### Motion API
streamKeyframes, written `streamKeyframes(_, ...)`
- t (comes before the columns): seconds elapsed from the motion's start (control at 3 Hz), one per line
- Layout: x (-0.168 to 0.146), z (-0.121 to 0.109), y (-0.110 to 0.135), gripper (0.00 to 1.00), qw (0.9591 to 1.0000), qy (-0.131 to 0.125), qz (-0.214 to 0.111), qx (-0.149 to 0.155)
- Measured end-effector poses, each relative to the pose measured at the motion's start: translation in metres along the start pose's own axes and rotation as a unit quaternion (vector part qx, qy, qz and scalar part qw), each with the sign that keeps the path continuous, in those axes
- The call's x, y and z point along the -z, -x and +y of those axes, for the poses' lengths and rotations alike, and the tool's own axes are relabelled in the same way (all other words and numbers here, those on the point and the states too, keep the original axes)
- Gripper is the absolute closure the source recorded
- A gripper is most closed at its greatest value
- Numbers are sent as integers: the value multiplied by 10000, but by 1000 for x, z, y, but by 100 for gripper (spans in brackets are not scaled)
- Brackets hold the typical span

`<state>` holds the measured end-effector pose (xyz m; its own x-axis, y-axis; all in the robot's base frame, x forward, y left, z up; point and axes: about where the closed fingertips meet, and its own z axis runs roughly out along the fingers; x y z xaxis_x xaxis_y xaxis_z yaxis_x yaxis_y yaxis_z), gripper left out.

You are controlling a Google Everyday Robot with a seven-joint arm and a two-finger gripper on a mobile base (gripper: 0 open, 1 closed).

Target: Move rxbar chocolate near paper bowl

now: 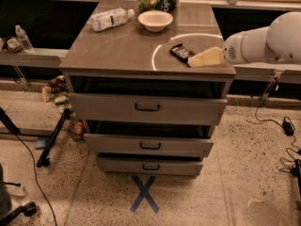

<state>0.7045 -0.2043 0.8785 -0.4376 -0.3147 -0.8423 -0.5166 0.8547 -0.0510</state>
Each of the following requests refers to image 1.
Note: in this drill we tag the small bowl on shelf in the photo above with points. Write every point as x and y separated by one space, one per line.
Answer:
11 45

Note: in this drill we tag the grey drawer cabinet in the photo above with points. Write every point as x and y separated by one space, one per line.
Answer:
130 60

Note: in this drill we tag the snack pile on floor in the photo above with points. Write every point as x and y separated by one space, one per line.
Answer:
55 91

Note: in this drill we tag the black chair wheel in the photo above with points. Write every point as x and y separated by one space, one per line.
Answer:
28 210

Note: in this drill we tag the orange bottle on floor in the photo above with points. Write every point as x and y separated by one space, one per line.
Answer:
79 129

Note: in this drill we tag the top grey drawer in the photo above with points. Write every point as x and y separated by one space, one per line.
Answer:
147 109

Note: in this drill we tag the black power adapter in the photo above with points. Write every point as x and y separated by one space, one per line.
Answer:
288 126

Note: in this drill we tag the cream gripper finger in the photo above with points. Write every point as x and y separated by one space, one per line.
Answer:
209 57

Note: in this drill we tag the upright water bottle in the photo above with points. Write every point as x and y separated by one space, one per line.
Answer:
23 39

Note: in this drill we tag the black rxbar chocolate bar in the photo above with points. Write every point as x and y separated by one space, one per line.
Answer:
181 53

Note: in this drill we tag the green chip bag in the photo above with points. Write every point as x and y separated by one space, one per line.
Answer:
162 5

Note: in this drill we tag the middle grey drawer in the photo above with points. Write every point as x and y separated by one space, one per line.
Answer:
166 146

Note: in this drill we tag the black tripod leg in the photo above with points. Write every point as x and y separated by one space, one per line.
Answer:
44 160

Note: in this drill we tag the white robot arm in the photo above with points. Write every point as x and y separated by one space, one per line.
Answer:
280 42

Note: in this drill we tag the clear plastic bottle lying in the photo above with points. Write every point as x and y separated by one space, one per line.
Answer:
111 18

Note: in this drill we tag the white paper bowl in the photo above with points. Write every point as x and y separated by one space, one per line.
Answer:
155 20

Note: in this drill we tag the blue tape cross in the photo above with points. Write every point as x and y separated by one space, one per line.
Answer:
144 194

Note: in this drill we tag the bottom grey drawer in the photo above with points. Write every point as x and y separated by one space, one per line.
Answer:
145 166

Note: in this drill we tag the grey drawer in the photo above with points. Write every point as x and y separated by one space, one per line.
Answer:
147 109
145 166
166 146

